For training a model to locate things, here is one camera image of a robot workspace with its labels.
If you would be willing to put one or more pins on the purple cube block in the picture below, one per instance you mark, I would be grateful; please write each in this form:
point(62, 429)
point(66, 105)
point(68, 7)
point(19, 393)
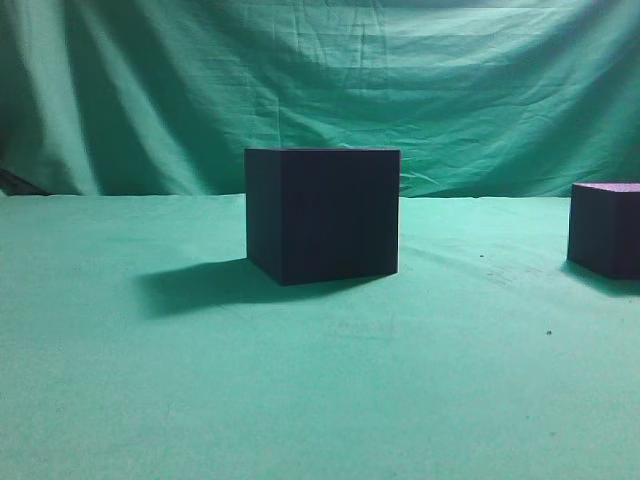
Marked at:
point(603, 234)

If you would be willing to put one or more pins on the dark blue groove box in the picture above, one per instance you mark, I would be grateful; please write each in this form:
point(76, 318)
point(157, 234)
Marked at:
point(317, 215)

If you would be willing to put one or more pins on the green table cloth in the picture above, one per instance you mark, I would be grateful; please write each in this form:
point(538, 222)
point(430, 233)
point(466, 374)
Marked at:
point(137, 342)

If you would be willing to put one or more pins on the green backdrop cloth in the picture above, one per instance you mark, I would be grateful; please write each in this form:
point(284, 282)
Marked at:
point(482, 98)

